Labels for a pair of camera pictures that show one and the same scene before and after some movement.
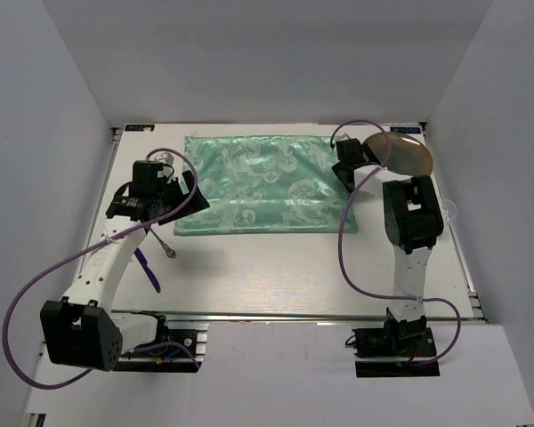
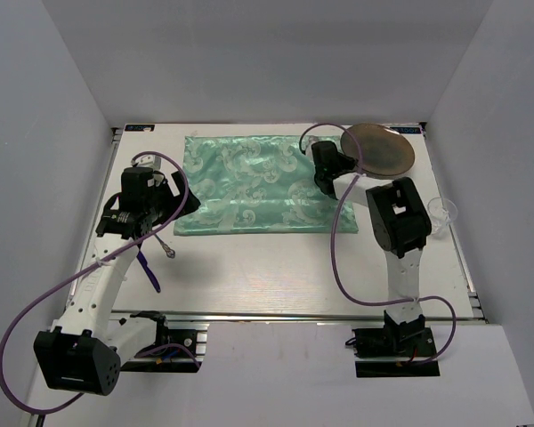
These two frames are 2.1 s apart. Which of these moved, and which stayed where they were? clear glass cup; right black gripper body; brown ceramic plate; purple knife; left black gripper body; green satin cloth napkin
Moved: brown ceramic plate; right black gripper body
Stayed: left black gripper body; green satin cloth napkin; purple knife; clear glass cup
